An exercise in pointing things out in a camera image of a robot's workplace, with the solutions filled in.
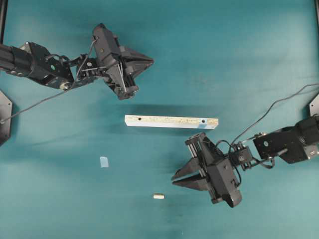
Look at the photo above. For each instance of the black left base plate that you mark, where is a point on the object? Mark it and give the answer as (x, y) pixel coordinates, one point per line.
(5, 114)

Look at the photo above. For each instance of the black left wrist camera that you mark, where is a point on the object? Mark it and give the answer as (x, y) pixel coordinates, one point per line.
(106, 47)

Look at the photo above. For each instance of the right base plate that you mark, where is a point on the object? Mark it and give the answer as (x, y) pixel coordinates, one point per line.
(314, 106)

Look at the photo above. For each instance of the white particle board strip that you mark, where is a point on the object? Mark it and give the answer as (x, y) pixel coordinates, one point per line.
(171, 122)

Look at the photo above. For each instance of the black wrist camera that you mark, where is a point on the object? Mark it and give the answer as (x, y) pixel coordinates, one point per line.
(106, 47)
(224, 184)

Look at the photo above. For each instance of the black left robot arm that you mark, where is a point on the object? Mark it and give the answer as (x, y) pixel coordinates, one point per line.
(35, 62)

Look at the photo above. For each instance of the small white wooden rod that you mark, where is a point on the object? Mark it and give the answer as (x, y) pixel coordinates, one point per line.
(158, 196)

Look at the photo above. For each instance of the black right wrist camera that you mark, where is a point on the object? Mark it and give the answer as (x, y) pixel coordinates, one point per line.
(224, 184)

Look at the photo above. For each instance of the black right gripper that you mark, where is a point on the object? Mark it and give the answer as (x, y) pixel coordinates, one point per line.
(194, 174)

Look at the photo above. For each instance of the black frame post left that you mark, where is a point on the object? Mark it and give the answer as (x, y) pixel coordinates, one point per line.
(3, 12)

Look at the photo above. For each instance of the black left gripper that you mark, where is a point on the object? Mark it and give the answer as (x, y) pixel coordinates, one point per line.
(120, 77)

